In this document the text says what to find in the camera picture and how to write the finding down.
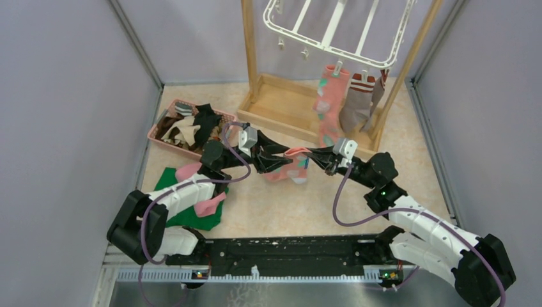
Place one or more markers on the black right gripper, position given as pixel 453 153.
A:
pixel 325 158

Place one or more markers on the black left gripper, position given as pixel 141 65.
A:
pixel 263 159

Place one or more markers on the pink sock with green pattern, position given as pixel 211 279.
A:
pixel 329 96

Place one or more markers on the grey sock with red stripes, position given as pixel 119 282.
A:
pixel 378 92

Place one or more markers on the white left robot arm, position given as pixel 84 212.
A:
pixel 139 229

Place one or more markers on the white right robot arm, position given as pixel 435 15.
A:
pixel 478 267

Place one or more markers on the wooden hanger stand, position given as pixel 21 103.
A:
pixel 283 84

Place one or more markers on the pile of socks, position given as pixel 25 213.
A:
pixel 180 131

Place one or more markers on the white clip drying hanger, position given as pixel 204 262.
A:
pixel 365 32

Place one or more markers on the black sock in basket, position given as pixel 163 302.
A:
pixel 207 119

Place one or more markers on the pink plastic basket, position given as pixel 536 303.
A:
pixel 186 131

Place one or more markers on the green folded cloth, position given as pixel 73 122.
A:
pixel 204 216

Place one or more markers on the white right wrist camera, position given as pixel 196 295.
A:
pixel 345 148

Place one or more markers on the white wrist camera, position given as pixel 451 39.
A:
pixel 247 139
pixel 345 148

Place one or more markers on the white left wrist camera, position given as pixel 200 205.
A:
pixel 247 139

